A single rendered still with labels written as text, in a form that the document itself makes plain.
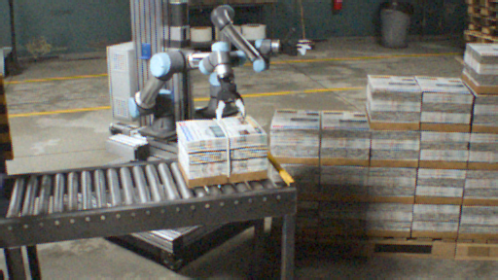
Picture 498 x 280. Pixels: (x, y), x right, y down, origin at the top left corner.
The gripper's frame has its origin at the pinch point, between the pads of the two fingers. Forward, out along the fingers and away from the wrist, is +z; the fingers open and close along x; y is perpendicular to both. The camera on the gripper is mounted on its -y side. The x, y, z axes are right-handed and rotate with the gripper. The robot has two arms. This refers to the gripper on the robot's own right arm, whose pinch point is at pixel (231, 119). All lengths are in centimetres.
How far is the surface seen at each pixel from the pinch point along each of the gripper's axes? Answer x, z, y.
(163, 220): 33, 38, 17
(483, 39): -535, -205, 499
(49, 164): 100, -43, 293
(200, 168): 12.7, 16.3, 21.6
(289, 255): -25, 61, 31
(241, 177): -6.1, 22.1, 24.5
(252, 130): -13.1, 1.9, 18.7
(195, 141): 14.5, 5.1, 14.1
